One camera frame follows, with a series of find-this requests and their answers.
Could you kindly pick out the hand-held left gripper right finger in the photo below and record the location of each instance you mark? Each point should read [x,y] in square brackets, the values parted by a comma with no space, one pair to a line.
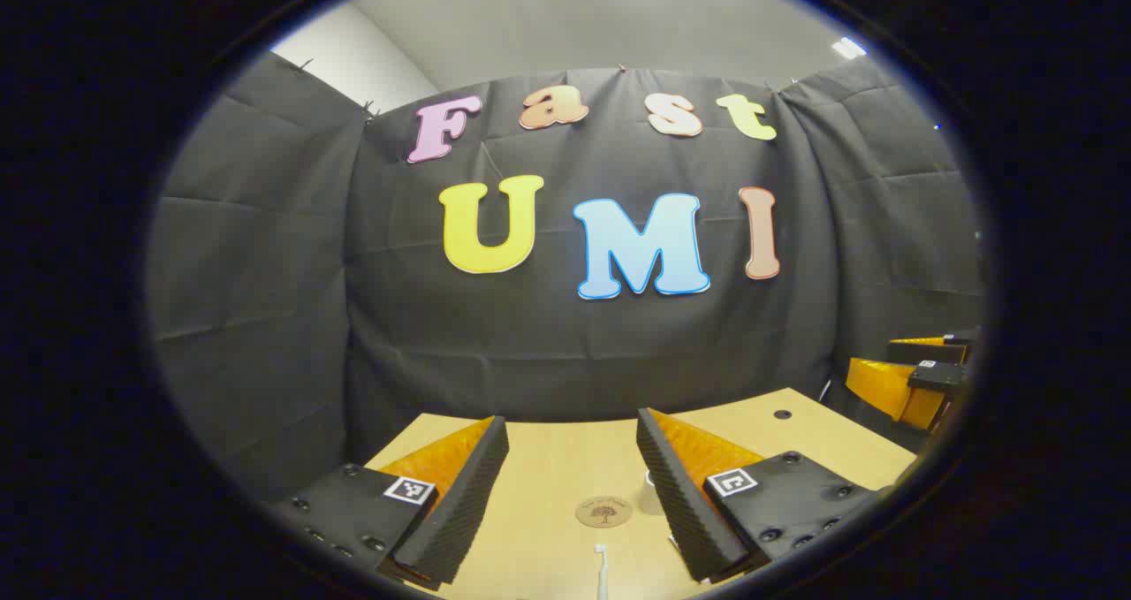
[676,503]

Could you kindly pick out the round cork coaster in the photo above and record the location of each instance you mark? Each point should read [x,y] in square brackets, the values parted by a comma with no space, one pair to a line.
[603,512]

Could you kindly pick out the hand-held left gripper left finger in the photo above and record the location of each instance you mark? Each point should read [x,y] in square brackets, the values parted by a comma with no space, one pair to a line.
[468,503]

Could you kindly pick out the black backdrop cloth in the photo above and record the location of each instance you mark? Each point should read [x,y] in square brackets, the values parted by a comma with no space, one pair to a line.
[565,353]

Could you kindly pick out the ceiling light panel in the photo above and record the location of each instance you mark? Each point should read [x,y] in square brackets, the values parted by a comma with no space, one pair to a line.
[848,48]

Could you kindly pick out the white toothbrush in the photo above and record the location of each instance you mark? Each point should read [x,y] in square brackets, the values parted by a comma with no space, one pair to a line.
[601,573]

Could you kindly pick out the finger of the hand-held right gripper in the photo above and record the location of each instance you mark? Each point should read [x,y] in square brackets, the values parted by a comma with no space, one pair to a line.
[941,375]
[928,351]

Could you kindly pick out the light wooden desktop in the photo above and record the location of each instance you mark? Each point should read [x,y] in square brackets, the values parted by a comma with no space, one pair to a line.
[557,476]

